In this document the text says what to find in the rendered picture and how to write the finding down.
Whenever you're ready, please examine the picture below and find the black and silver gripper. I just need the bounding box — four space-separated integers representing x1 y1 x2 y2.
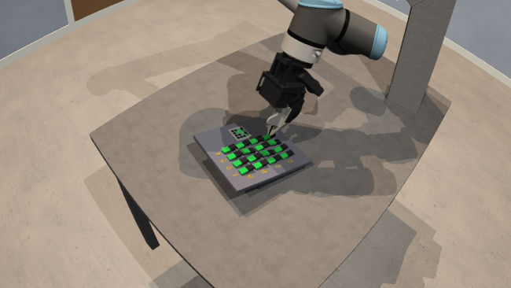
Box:
256 51 313 136

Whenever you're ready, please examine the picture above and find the grey switch panel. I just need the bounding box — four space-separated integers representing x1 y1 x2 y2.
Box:
194 116 311 194

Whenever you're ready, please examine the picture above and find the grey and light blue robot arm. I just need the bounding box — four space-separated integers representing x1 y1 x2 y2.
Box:
278 0 388 97

